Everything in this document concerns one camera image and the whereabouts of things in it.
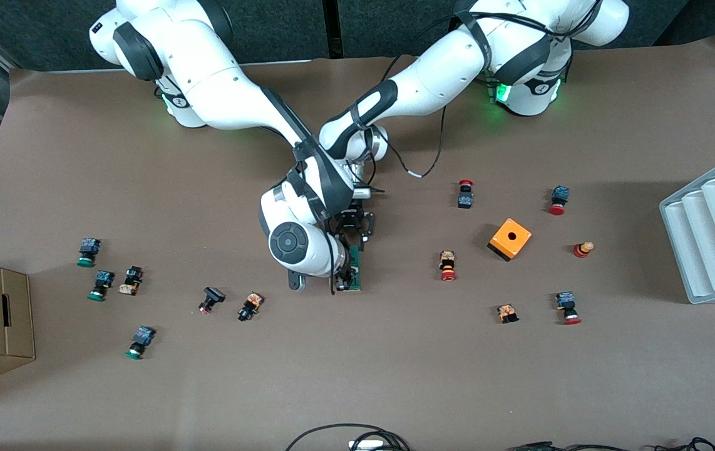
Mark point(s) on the black vertical frame post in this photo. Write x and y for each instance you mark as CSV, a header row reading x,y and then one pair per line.
x,y
332,28

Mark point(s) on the red mushroom button blue block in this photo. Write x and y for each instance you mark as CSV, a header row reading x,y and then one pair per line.
x,y
567,307
559,200

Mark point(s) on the small orange contact block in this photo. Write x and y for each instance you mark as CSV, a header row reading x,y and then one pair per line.
x,y
507,312

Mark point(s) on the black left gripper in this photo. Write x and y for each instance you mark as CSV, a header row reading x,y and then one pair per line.
x,y
351,221

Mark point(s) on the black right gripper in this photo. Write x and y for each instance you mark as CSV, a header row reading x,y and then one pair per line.
x,y
343,273

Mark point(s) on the black pushbutton orange block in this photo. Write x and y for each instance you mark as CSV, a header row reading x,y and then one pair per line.
x,y
250,306

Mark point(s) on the white plug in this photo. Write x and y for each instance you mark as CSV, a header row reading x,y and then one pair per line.
x,y
367,445

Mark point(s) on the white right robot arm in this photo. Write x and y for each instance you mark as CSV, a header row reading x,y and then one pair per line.
x,y
220,88

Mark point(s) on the green load switch white lever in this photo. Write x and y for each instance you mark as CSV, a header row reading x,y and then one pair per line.
x,y
357,269

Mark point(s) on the grey ridged tray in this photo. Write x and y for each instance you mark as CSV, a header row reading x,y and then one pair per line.
x,y
708,238

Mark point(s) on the red emergency button orange block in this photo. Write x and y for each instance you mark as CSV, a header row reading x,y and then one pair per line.
x,y
447,265

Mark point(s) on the black pushbutton red tip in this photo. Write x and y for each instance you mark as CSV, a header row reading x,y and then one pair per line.
x,y
210,299

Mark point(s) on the red yellow button head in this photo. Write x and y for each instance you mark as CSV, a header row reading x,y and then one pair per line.
x,y
583,249

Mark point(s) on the orange button enclosure box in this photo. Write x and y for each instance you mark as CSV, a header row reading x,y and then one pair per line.
x,y
510,238

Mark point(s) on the green pushbutton blue block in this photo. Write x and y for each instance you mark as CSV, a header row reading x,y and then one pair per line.
x,y
139,341
88,252
101,285

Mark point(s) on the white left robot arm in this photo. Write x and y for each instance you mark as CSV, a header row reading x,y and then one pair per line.
x,y
445,69

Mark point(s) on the red pushbutton black block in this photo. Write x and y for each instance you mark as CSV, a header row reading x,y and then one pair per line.
x,y
465,195

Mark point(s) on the black orange contact block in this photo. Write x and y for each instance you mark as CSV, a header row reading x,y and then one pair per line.
x,y
130,280

